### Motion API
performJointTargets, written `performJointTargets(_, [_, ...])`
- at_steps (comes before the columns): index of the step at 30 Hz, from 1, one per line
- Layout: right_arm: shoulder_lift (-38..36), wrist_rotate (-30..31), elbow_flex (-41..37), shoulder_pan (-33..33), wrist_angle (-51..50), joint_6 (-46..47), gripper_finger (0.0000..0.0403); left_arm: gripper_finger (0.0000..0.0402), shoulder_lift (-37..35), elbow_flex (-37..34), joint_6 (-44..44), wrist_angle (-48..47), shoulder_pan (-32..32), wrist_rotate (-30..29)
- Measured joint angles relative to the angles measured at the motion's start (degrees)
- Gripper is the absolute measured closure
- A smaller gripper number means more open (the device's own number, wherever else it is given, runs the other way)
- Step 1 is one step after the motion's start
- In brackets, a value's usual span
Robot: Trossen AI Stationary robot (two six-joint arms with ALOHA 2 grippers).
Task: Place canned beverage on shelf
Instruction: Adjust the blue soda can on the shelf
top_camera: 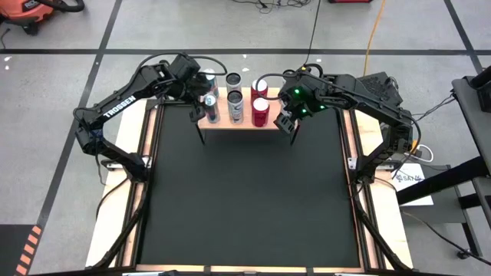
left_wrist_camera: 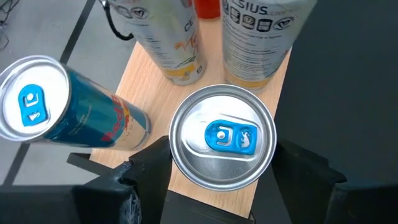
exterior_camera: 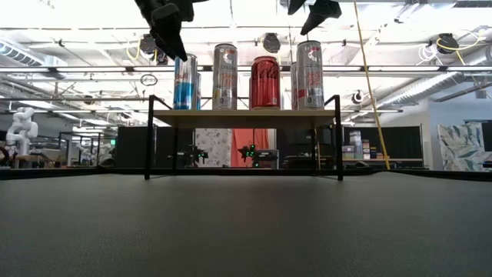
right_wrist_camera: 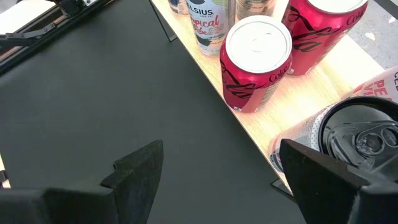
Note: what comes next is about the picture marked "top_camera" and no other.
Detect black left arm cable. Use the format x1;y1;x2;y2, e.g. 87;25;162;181
94;153;133;222

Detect white yellow Celsius can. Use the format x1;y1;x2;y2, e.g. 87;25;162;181
226;90;246;125

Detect black mat orange stripes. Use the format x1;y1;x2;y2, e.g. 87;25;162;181
0;224;44;276

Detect black coiled floor cable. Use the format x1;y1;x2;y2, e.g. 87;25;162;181
298;0;325;77

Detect wooden shelf black legs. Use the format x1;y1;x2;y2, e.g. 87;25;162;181
195;82;301;146

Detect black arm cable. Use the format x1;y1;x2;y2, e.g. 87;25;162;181
94;153;133;222
253;72;293;102

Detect black aluminium table frame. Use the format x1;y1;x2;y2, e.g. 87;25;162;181
86;86;414;276

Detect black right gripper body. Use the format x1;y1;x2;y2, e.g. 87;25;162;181
272;84;320;136

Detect dark blue slim can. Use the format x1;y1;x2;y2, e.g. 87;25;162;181
202;93;222;125

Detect tangled black floor cables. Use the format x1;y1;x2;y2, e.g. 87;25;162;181
229;0;312;15

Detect black vacuum hose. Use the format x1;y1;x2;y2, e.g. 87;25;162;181
36;0;86;13

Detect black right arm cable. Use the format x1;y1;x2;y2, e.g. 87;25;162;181
253;72;293;102

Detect yellow floor cable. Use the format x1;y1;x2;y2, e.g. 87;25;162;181
362;0;387;77

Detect black computer cables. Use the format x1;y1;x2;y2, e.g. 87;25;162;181
387;76;458;123

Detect black table mat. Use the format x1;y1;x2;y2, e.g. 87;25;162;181
137;103;362;269

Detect white printed paper sheet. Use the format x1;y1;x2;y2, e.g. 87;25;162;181
390;163;435;207

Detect red Coca-Cola can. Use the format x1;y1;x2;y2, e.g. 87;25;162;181
251;97;271;129
249;78;269;104

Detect black metal stand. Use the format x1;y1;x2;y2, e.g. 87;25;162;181
396;156;491;255

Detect orange shop vacuum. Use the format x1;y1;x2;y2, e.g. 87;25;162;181
0;0;57;36

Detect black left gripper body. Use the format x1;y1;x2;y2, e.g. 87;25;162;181
176;74;213;123

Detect white cable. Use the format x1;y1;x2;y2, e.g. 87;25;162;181
416;143;435;164

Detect teal white slim can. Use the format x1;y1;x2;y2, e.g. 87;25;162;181
203;67;221;99

